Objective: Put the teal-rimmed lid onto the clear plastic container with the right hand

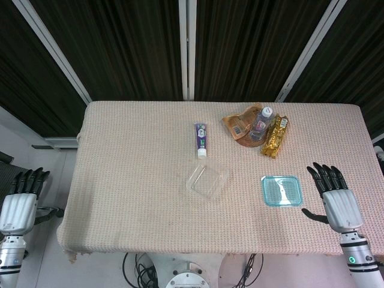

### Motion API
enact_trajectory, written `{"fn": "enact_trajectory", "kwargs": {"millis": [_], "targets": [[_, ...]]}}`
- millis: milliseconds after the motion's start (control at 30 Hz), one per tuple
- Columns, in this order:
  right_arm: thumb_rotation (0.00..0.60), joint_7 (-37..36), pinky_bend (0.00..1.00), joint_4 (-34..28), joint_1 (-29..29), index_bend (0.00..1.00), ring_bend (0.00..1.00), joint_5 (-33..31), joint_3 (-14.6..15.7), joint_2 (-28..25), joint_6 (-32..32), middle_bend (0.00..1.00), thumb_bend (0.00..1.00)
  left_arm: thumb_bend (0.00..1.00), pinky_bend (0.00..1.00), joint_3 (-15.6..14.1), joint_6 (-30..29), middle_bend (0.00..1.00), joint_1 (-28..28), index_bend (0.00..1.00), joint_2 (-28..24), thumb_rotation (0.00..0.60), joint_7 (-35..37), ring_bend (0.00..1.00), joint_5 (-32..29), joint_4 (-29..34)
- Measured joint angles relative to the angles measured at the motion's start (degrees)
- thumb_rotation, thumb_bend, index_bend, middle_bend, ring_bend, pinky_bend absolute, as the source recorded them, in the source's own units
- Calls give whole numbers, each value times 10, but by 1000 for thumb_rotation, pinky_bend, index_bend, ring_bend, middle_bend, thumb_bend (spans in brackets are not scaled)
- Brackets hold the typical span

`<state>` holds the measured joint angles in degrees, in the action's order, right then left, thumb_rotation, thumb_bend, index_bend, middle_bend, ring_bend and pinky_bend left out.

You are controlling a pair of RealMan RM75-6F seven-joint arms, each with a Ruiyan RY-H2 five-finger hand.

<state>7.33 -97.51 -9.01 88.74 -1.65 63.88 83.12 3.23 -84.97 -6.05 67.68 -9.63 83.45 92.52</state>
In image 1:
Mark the gold foil packet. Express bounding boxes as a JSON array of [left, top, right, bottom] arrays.
[[259, 114, 290, 158]]

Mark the blue plastic lid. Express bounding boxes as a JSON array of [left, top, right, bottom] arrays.
[[260, 175, 302, 208]]

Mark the brown snack pouch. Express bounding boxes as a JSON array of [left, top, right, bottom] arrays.
[[221, 103, 262, 140]]

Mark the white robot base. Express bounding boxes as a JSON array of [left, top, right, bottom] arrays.
[[164, 253, 232, 288]]

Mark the dark curtain panel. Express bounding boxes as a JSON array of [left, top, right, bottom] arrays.
[[283, 0, 384, 140], [0, 0, 88, 137], [194, 0, 334, 102], [28, 0, 184, 101]]

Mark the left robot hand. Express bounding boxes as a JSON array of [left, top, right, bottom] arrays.
[[0, 167, 64, 235]]

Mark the round woven coaster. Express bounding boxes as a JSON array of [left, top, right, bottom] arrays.
[[235, 131, 268, 149]]

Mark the grey floor rail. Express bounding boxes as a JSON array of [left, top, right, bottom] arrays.
[[31, 136, 79, 151]]

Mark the purple toothpaste tube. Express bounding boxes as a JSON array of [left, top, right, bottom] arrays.
[[193, 122, 209, 160]]

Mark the clear water bottle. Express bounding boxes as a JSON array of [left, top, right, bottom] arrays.
[[248, 106, 274, 142]]

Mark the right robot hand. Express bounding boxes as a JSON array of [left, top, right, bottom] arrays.
[[301, 162, 365, 234]]

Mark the white plastic device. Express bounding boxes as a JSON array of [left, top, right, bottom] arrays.
[[373, 137, 384, 175]]

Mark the clear plastic container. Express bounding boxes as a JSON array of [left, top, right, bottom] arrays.
[[185, 163, 231, 201]]

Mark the black cable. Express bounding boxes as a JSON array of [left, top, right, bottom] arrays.
[[239, 253, 265, 288], [122, 251, 158, 288]]

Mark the pink waffle tablecloth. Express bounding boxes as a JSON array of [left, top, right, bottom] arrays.
[[56, 100, 384, 265]]

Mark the white frame post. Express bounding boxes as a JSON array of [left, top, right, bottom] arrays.
[[275, 0, 341, 103], [178, 0, 197, 101], [11, 0, 92, 104]]

